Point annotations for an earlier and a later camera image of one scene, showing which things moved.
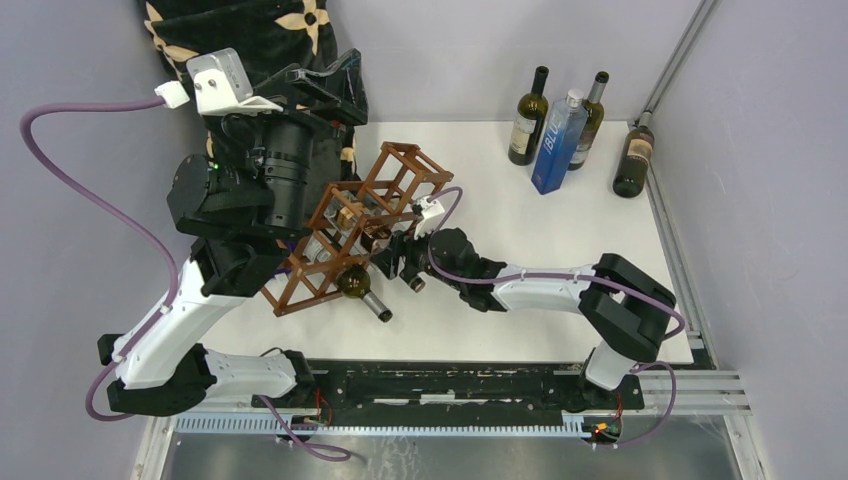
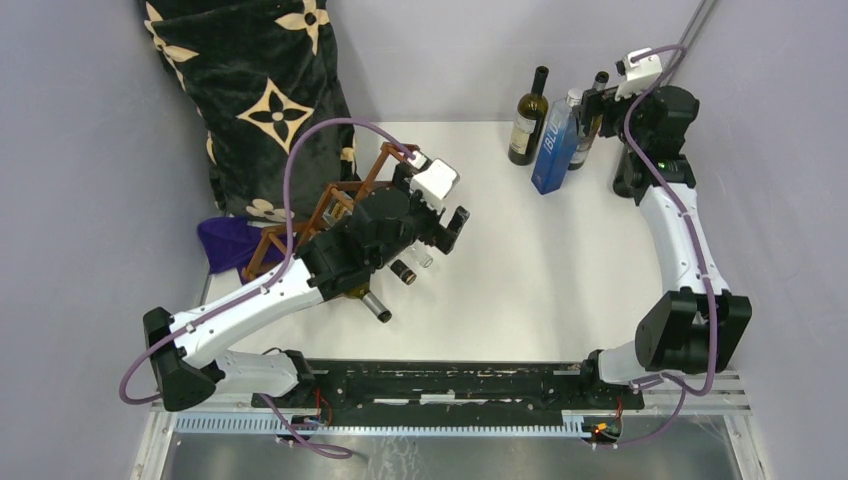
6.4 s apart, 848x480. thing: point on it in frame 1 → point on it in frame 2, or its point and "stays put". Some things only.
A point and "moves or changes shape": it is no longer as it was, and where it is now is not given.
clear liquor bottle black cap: x=377 y=238 moves or changes shape
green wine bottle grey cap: x=594 y=105 stays put
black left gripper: x=344 y=80 → x=445 y=239
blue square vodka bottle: x=560 y=145 stays put
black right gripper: x=409 y=246 → x=596 y=102
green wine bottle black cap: x=532 y=116 stays put
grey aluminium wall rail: x=677 y=58 stays put
